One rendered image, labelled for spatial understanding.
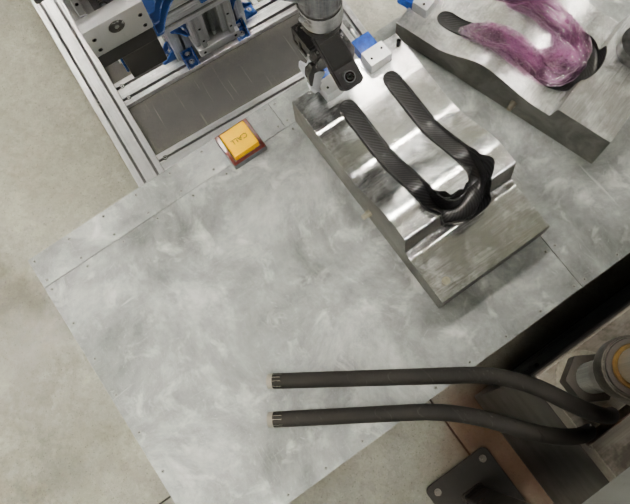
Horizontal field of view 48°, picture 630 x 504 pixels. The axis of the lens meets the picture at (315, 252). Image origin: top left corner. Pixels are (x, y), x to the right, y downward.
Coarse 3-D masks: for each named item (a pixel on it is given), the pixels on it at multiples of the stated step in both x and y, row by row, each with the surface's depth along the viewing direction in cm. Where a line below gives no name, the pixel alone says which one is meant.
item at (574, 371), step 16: (576, 352) 138; (592, 352) 138; (624, 352) 111; (560, 368) 137; (576, 368) 133; (592, 368) 124; (624, 368) 109; (560, 384) 136; (576, 384) 132; (592, 384) 126; (592, 400) 131; (608, 400) 135
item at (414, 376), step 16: (416, 368) 129; (432, 368) 128; (448, 368) 127; (464, 368) 126; (272, 384) 135; (288, 384) 134; (304, 384) 134; (320, 384) 133; (336, 384) 132; (352, 384) 131; (368, 384) 131; (384, 384) 130; (400, 384) 129; (416, 384) 129; (432, 384) 128
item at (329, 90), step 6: (324, 78) 141; (330, 78) 141; (324, 84) 141; (330, 84) 141; (324, 90) 141; (330, 90) 140; (336, 90) 141; (324, 96) 143; (330, 96) 141; (336, 96) 143
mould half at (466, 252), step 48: (384, 96) 143; (432, 96) 143; (336, 144) 141; (432, 144) 138; (480, 144) 135; (384, 192) 135; (432, 240) 137; (480, 240) 137; (528, 240) 137; (432, 288) 135
